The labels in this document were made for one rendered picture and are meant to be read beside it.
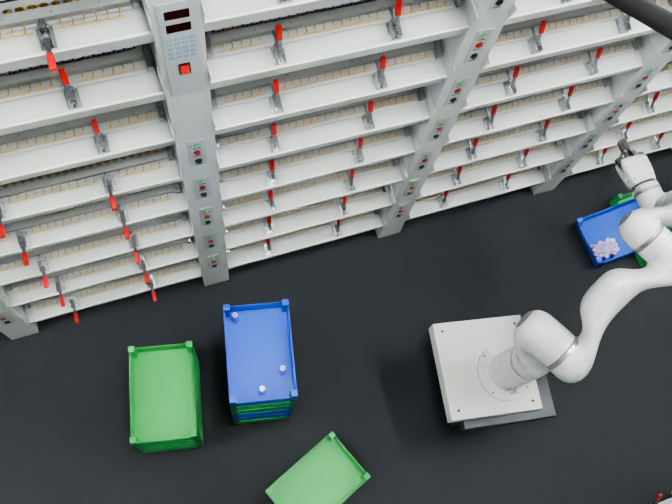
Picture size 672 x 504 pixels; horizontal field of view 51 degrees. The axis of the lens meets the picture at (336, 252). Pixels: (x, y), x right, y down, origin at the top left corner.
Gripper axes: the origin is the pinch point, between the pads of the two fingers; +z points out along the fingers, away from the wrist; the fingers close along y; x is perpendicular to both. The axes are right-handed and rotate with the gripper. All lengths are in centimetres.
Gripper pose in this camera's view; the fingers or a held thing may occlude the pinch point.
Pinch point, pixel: (623, 145)
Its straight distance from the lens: 261.3
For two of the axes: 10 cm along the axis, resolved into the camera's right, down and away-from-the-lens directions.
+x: 1.1, -3.6, -9.2
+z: -3.1, -9.0, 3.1
